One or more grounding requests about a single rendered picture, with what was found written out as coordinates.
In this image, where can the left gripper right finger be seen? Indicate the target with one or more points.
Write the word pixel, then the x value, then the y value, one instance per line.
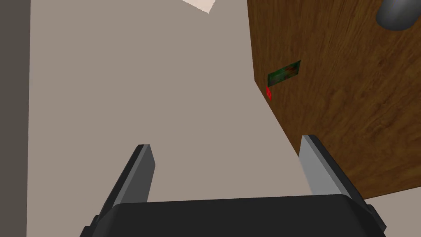
pixel 320 171

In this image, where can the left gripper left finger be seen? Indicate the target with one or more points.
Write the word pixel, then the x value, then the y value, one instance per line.
pixel 136 179

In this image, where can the brown wooden door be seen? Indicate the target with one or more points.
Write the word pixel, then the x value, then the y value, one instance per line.
pixel 345 98

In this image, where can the red tag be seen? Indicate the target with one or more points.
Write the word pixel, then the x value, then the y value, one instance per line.
pixel 268 93

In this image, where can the green picture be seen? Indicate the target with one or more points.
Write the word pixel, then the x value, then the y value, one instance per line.
pixel 284 73

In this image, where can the grey door knob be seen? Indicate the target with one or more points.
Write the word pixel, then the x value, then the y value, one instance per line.
pixel 396 14

